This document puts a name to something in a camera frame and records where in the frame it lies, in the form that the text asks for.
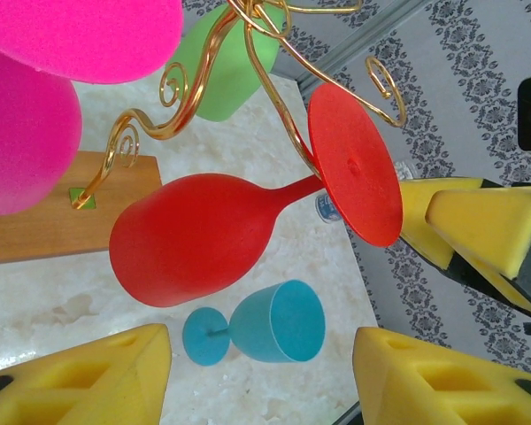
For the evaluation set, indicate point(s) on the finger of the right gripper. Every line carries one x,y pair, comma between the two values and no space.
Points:
491,221
418,208

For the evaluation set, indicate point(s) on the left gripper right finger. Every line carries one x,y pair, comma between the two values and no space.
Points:
447,385

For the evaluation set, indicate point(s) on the blue wine glass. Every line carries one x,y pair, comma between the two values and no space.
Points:
256,327

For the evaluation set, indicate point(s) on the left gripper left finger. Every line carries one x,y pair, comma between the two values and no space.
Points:
93,385

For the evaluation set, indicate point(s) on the pink wine glass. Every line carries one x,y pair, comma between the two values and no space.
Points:
26,133

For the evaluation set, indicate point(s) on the green wine glass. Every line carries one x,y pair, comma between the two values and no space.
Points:
230,79

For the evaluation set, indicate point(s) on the red wine glass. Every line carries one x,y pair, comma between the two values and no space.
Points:
190,239

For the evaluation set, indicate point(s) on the aluminium frame post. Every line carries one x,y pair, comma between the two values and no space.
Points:
358,33

